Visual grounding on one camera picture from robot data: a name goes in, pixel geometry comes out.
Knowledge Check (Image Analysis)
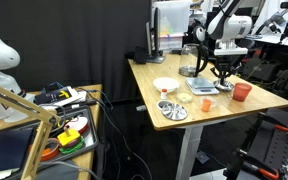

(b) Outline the pink round disc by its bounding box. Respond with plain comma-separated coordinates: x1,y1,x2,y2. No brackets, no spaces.
65,116,88,134

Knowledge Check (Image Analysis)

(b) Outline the orange ring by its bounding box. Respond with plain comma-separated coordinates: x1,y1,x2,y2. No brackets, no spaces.
28,137,61,163

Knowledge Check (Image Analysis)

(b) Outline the yellow square block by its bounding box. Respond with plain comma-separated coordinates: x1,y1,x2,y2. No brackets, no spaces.
57,127,80,147

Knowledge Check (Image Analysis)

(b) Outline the large red plastic cup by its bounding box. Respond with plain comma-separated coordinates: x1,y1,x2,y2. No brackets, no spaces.
233,83,252,102

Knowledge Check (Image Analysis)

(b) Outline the glass electric kettle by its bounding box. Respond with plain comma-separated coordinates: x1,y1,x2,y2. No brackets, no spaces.
178,43,208,77

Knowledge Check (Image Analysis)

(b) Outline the black book with yellow logo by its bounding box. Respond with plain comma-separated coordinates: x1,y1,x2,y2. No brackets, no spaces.
34,87,72,104

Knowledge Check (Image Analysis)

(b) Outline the computer monitor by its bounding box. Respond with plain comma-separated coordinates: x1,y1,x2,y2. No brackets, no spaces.
146,7,165,64

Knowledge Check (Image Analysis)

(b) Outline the white plate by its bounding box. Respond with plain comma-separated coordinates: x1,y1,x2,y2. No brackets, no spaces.
153,77,180,92

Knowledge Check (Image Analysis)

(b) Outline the small white orange bottle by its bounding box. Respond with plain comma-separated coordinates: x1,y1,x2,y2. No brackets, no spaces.
161,89,168,100

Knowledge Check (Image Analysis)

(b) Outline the round silver metal lid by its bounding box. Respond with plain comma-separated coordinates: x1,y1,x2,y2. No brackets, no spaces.
161,103,188,121

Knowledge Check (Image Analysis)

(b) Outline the green ring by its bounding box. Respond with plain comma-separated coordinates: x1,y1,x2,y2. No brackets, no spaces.
58,135,86,155

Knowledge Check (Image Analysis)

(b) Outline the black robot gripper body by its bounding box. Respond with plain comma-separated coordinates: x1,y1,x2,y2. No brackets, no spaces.
211,55,243,80

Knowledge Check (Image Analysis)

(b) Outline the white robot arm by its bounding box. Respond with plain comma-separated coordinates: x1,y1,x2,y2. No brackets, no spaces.
207,0,252,57

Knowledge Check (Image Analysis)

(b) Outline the grey plastic tray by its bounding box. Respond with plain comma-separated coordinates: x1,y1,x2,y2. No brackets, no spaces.
7,106,98,166

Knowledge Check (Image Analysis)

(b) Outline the small orange plastic cup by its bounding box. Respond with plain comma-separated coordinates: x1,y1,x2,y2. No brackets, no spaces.
202,99,212,112

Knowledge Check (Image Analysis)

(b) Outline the clear plastic storage box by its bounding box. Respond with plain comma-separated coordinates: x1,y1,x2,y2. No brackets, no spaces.
152,0,191,51

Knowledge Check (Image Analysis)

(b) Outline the white digital kitchen scale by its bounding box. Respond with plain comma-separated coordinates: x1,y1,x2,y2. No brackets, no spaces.
185,77,219,95

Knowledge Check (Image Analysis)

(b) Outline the orange handled clamp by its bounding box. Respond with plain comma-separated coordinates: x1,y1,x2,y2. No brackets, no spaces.
242,160,280,180

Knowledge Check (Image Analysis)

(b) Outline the clear glass bowl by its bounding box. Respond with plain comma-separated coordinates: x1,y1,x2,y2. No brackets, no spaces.
213,80,234,91

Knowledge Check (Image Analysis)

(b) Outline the glass bowl with yellow powder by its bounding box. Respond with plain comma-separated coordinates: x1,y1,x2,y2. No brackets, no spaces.
177,92,192,103

